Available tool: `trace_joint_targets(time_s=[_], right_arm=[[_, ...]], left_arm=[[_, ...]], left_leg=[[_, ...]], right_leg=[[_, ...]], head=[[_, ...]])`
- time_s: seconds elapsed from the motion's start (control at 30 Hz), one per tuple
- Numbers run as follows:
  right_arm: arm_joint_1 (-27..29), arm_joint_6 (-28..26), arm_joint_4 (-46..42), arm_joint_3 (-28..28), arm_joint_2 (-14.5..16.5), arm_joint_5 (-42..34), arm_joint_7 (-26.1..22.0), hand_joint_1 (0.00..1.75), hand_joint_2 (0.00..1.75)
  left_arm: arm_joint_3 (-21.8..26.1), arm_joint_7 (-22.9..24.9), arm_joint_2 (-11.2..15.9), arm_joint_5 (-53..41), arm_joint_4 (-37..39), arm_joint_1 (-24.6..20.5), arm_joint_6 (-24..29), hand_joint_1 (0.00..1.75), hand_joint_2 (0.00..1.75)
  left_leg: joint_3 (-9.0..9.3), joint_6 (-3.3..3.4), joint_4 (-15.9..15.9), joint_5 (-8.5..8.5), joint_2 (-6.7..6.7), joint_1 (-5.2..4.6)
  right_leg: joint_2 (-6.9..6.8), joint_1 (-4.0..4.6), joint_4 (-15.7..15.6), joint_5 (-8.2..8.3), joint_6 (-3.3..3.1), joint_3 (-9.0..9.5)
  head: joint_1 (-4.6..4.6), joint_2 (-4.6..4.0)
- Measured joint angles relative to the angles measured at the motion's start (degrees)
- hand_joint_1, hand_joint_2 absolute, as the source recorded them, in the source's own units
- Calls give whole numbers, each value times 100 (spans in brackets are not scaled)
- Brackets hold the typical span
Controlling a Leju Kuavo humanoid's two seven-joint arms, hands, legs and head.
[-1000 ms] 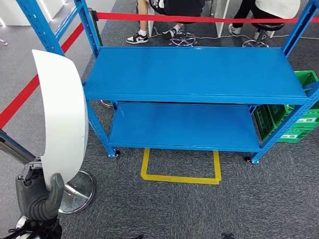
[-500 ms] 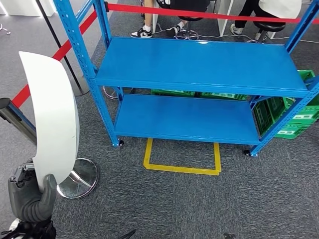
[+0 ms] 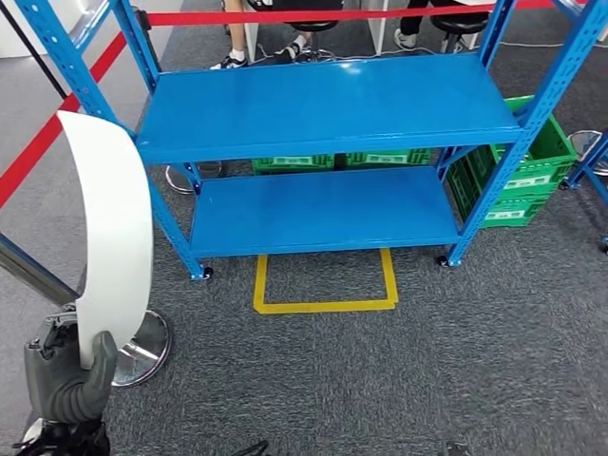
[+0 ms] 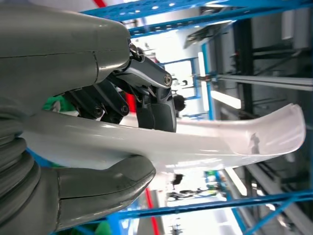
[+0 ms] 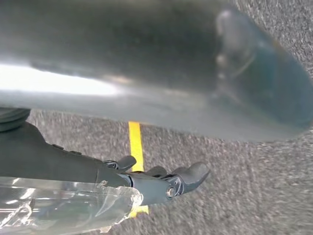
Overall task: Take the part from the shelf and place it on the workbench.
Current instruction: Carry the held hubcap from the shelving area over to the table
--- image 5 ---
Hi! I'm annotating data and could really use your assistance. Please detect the yellow tape floor square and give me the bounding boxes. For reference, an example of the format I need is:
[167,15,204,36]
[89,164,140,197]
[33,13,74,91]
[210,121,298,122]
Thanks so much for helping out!
[128,121,149,218]

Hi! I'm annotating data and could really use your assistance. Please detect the clear plastic camera cover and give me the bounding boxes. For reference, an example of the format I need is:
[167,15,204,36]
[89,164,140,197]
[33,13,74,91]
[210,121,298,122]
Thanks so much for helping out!
[0,176,143,235]

